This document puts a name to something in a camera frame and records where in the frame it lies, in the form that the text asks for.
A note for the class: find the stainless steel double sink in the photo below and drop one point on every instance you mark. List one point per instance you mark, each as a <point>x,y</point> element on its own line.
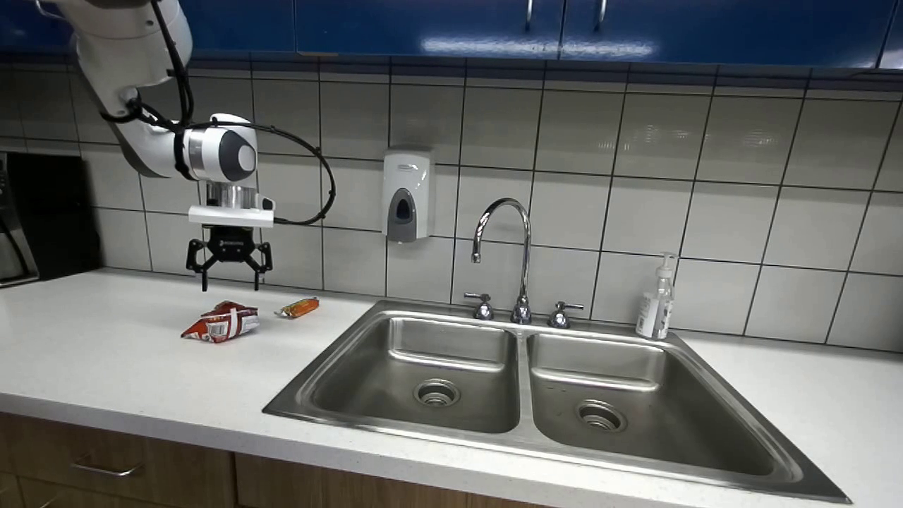
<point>468,440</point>

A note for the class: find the white wall soap dispenser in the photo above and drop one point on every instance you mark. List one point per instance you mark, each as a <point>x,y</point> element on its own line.
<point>406,192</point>

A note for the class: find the wooden base cabinet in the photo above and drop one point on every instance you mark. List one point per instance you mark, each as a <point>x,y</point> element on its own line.
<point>158,470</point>

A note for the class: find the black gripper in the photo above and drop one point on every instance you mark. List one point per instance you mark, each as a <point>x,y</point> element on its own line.
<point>229,243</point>

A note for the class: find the small orange yellow snack packet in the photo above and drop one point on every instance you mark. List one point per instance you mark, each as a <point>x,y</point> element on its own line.
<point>299,308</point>

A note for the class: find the black countertop appliance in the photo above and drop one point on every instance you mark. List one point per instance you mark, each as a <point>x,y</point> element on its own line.
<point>51,215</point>

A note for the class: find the clear pump soap bottle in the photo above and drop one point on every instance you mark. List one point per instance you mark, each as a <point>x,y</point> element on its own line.
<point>655,312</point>

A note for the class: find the blue glossy wall cabinets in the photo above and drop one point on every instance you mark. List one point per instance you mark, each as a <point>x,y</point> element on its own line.
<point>377,23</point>

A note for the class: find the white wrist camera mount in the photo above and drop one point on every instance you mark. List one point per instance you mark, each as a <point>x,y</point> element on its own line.
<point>229,215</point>

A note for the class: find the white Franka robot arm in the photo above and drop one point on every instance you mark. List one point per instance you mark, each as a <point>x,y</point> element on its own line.
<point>123,45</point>

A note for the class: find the round sink drain strainer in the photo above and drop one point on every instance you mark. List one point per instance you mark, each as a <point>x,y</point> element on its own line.
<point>437,394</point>
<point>600,416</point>

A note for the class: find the red chip packet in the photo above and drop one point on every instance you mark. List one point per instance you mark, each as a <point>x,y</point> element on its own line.
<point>223,323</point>

